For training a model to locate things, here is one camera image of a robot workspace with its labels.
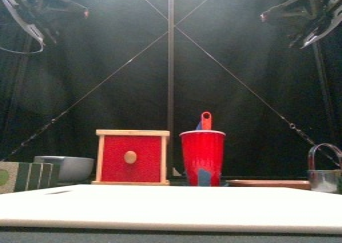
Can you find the blue plastic utensil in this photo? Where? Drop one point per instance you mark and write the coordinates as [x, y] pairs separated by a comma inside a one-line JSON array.
[[199, 126]]

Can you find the red plastic cup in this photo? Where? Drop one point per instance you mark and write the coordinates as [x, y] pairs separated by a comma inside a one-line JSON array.
[[201, 157]]

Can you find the red wooden drawer box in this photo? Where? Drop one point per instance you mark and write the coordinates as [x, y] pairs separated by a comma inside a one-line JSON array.
[[130, 157]]

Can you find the grey bowl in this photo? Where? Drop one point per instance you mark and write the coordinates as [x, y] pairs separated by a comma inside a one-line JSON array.
[[70, 167]]

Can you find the brown wooden tray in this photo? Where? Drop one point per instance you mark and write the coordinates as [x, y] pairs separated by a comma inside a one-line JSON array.
[[268, 183]]

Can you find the green striped box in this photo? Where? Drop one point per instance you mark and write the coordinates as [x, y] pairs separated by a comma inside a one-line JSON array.
[[26, 176]]

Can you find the white cutting board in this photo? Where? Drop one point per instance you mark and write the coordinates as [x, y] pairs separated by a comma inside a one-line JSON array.
[[171, 207]]

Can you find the vertical metal frame pole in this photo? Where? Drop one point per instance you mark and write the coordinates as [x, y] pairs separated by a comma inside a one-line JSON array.
[[169, 70]]

